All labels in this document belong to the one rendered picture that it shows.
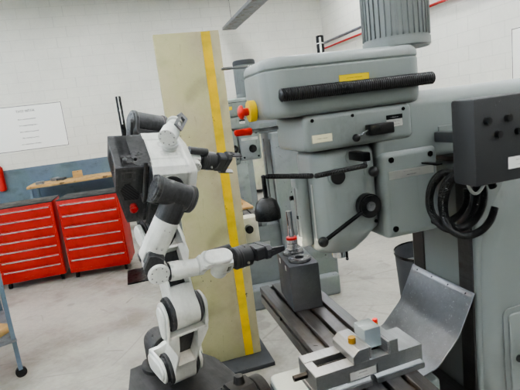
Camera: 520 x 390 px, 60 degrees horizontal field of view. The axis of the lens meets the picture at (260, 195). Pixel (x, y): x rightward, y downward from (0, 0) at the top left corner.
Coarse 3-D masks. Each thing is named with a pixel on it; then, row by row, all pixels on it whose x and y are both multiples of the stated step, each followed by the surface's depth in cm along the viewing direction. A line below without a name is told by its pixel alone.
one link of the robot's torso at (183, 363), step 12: (204, 300) 186; (156, 312) 183; (168, 324) 178; (192, 324) 190; (204, 324) 189; (168, 336) 180; (180, 336) 183; (192, 336) 194; (204, 336) 191; (168, 348) 196; (180, 348) 195; (192, 348) 198; (168, 360) 197; (180, 360) 195; (192, 360) 196; (168, 372) 196; (180, 372) 197; (192, 372) 201
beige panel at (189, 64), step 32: (192, 32) 285; (160, 64) 282; (192, 64) 288; (192, 96) 290; (224, 96) 296; (192, 128) 293; (224, 128) 299; (224, 192) 305; (192, 224) 303; (224, 224) 309; (192, 256) 306; (224, 288) 316; (224, 320) 319; (256, 320) 326; (224, 352) 322; (256, 352) 330
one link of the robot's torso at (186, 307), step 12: (180, 228) 193; (180, 240) 190; (168, 252) 188; (180, 252) 186; (168, 288) 180; (180, 288) 182; (192, 288) 184; (168, 300) 180; (180, 300) 180; (192, 300) 182; (168, 312) 178; (180, 312) 178; (192, 312) 181; (204, 312) 186; (180, 324) 179
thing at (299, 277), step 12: (288, 252) 188; (300, 252) 187; (288, 264) 178; (300, 264) 176; (312, 264) 176; (288, 276) 178; (300, 276) 176; (312, 276) 176; (288, 288) 182; (300, 288) 176; (312, 288) 177; (288, 300) 186; (300, 300) 177; (312, 300) 178
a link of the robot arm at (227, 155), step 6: (210, 156) 210; (216, 156) 212; (222, 156) 214; (228, 156) 215; (210, 162) 210; (216, 162) 211; (222, 162) 215; (228, 162) 217; (210, 168) 212; (216, 168) 216; (222, 168) 218
